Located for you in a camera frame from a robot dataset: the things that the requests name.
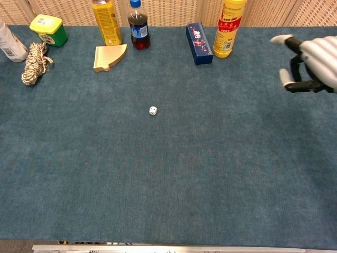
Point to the small white die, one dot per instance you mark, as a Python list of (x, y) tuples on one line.
[(153, 110)]

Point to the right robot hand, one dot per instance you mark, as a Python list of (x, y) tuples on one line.
[(317, 63)]

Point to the woven folding screen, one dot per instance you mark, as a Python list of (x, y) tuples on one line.
[(168, 11)]

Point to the dark cola bottle blue label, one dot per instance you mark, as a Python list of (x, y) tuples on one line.
[(138, 26)]

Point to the yellow bottle with red label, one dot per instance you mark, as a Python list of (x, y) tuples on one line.
[(227, 29)]

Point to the yellow drink carton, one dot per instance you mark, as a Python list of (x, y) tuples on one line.
[(106, 21)]

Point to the teal felt table mat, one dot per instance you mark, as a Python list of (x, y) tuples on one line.
[(168, 147)]

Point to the green box with yellow lid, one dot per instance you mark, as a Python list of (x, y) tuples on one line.
[(48, 30)]

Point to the long blue printed box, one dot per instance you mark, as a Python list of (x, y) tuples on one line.
[(198, 43)]

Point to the quarter-round wooden block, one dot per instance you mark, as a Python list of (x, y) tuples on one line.
[(108, 56)]

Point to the aluminium frame rail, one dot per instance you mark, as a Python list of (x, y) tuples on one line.
[(168, 249)]

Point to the white plastic bottle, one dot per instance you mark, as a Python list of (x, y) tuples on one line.
[(10, 43)]

